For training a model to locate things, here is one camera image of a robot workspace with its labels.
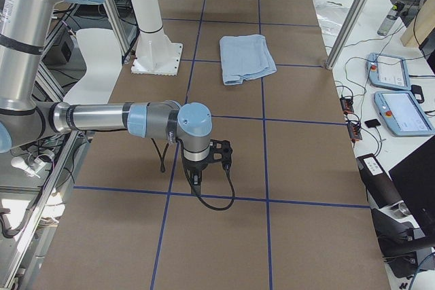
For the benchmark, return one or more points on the black monitor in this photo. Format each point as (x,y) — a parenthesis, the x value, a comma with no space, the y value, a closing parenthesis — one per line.
(413,178)

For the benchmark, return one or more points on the orange black electronics box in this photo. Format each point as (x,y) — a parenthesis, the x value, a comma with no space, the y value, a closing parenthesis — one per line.
(346,105)
(354,130)

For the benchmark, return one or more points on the white curved chair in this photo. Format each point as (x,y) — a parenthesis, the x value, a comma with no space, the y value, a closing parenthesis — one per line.
(103,58)

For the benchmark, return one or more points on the wooden board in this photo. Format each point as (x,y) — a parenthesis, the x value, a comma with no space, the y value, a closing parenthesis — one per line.
(420,27)

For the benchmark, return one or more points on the upper orange black electronics box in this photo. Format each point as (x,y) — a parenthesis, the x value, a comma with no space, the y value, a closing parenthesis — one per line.
(346,105)

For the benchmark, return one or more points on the light blue striped shirt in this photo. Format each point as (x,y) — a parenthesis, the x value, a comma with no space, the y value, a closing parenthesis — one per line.
(245,58)

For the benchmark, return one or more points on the lower blue teach pendant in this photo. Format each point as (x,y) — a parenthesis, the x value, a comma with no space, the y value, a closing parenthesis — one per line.
(402,114)

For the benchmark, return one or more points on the blue teach pendant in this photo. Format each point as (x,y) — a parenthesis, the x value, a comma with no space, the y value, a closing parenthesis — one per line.
(402,114)
(388,71)

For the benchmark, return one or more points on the aluminium frame post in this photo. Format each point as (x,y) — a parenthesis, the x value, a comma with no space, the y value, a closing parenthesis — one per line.
(353,14)

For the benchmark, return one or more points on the clear water bottle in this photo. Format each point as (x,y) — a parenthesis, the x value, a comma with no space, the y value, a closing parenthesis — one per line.
(390,18)

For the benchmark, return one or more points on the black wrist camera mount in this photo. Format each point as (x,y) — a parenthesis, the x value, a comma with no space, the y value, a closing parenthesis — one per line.
(220,151)

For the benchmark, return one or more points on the clear plastic bag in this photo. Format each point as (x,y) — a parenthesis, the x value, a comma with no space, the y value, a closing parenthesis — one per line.
(330,16)

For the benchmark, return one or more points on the lower orange black electronics box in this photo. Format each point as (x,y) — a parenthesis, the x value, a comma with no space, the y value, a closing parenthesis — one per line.
(354,130)

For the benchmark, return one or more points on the upper blue teach pendant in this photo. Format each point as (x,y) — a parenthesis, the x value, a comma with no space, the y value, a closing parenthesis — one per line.
(388,71)

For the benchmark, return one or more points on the dark brown paper roll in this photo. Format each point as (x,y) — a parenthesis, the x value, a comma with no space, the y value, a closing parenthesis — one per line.
(377,181)

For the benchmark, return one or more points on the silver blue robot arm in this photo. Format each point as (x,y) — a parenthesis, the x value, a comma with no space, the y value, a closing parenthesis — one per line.
(24,28)

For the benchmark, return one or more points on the black monitor stand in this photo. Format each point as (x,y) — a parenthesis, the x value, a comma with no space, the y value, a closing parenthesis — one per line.
(404,247)

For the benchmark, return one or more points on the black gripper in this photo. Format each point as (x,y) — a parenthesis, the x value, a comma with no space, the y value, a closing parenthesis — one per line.
(194,166)

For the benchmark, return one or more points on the black power adapter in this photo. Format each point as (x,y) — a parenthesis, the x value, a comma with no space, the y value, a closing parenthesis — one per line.
(417,92)

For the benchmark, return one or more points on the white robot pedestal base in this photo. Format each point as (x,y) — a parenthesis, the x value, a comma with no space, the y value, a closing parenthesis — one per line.
(155,53)

